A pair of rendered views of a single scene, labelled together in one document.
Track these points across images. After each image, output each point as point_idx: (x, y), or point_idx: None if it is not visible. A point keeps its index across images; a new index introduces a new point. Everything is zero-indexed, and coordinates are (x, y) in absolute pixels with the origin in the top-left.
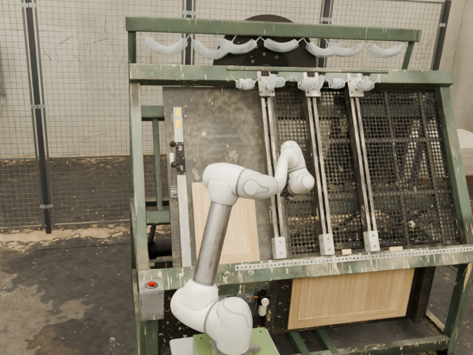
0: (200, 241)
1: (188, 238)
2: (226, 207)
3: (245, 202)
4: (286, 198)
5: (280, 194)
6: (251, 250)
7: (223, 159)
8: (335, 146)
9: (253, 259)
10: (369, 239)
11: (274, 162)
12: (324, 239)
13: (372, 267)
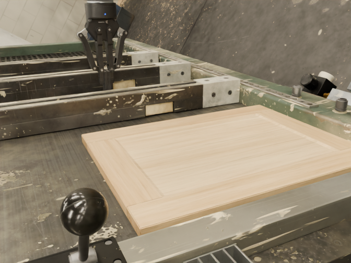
0: (319, 165)
1: (350, 175)
2: None
3: (147, 132)
4: (119, 48)
5: (106, 87)
6: (249, 112)
7: (17, 192)
8: None
9: (266, 109)
10: (143, 54)
11: (25, 101)
12: (167, 64)
13: (177, 55)
